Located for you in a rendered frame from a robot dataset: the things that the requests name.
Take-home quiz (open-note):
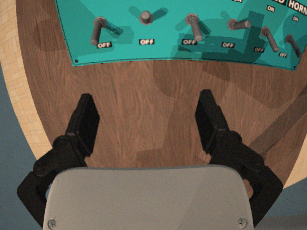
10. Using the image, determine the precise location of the teal switch console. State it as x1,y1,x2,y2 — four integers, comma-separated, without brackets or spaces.
55,0,307,71

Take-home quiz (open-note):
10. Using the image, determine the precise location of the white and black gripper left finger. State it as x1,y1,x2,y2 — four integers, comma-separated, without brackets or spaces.
17,93,100,229

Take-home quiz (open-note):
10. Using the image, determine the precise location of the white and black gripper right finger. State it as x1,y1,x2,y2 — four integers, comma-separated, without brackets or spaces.
195,89,283,228

